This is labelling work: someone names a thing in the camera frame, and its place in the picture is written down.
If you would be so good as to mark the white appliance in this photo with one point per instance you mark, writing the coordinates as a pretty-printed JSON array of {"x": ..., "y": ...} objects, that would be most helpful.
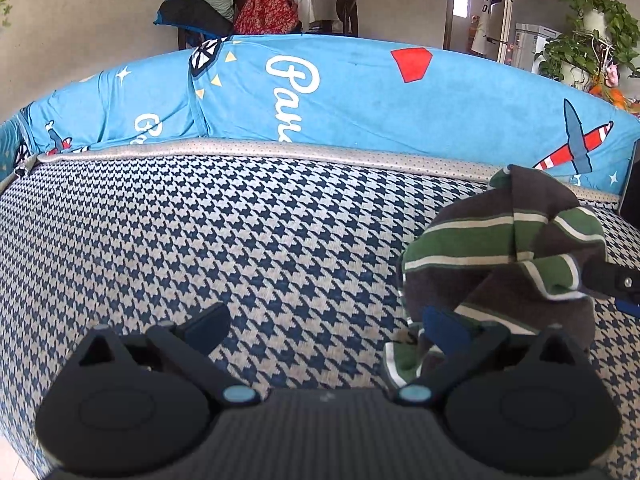
[{"x": 532, "y": 45}]

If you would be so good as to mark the red floral cloth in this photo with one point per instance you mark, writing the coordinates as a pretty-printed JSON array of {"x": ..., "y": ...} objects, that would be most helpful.
[{"x": 265, "y": 7}]

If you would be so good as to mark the orange flowers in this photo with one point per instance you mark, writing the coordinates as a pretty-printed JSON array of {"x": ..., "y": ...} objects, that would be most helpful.
[{"x": 607, "y": 95}]

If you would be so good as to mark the green brown striped shirt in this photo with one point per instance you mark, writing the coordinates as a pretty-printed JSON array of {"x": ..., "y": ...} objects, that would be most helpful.
[{"x": 475, "y": 240}]

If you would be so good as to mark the table with white cloth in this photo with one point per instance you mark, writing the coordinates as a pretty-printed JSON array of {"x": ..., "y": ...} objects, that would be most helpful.
[{"x": 315, "y": 5}]

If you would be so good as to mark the blue printed sofa cover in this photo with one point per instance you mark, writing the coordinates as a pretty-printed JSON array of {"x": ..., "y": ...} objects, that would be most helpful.
[{"x": 350, "y": 100}]

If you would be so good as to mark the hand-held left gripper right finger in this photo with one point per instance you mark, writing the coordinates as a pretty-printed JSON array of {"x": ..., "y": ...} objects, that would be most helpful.
[{"x": 444, "y": 327}]

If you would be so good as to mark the black box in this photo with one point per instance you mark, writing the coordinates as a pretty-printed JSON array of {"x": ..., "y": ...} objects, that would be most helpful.
[{"x": 630, "y": 175}]

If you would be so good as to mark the pink flower decoration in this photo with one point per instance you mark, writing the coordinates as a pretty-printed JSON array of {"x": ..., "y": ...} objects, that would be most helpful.
[{"x": 611, "y": 74}]

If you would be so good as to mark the bright wooden doorway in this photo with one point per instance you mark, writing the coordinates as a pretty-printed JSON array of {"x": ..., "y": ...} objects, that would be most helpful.
[{"x": 462, "y": 5}]

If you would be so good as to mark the silver fridge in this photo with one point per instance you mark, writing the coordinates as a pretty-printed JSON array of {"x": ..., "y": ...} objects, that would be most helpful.
[{"x": 545, "y": 0}]

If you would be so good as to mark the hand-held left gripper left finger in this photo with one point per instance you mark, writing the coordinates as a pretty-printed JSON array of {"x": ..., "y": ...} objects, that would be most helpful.
[{"x": 210, "y": 329}]

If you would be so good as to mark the dark wooden chair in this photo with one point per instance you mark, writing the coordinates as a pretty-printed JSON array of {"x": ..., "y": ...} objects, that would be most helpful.
[{"x": 348, "y": 7}]

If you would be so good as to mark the houndstooth sofa seat mat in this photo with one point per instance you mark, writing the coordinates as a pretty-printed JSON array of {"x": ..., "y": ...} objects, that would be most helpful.
[{"x": 200, "y": 240}]

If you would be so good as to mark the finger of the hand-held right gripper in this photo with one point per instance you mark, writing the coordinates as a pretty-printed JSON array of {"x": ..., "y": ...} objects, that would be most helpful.
[{"x": 612, "y": 280}]

